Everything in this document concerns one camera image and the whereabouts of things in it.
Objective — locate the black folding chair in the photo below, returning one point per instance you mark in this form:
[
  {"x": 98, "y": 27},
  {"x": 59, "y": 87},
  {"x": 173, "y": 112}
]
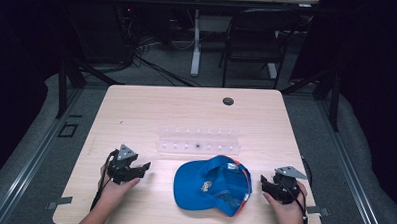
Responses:
[{"x": 255, "y": 37}]

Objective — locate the person's right hand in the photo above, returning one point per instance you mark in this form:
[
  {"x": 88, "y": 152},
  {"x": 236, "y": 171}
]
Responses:
[{"x": 287, "y": 213}]

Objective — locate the black table grommet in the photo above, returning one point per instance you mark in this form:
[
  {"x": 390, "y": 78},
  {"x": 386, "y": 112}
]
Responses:
[{"x": 228, "y": 101}]

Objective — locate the blue baseball cap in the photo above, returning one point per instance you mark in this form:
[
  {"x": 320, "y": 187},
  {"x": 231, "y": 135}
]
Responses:
[{"x": 204, "y": 189}]

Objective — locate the clear plastic rack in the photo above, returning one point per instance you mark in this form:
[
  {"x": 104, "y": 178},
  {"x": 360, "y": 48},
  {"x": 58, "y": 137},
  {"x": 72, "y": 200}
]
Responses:
[{"x": 198, "y": 145}]

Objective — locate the white desk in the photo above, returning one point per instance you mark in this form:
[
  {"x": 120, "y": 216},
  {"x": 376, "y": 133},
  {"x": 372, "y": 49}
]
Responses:
[{"x": 197, "y": 42}]

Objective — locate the aluminium floor rail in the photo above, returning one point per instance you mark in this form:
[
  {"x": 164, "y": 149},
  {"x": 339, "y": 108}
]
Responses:
[
  {"x": 28, "y": 159},
  {"x": 351, "y": 170}
]

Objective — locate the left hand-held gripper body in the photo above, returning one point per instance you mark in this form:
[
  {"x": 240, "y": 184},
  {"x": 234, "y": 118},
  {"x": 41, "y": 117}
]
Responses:
[{"x": 122, "y": 163}]

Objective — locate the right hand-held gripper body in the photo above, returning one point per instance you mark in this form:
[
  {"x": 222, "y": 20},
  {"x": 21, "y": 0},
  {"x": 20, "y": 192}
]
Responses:
[{"x": 286, "y": 183}]

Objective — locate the person's left hand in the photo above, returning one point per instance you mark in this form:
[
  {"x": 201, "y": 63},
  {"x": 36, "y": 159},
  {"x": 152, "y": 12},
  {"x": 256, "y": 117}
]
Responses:
[{"x": 114, "y": 193}]

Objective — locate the grey metal table bracket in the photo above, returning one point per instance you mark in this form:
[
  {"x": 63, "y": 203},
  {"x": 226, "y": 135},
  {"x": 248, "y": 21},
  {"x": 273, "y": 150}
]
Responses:
[
  {"x": 317, "y": 211},
  {"x": 59, "y": 202}
]

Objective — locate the black metal stand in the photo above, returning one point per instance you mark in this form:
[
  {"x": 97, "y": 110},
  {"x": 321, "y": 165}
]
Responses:
[
  {"x": 67, "y": 84},
  {"x": 333, "y": 96}
]

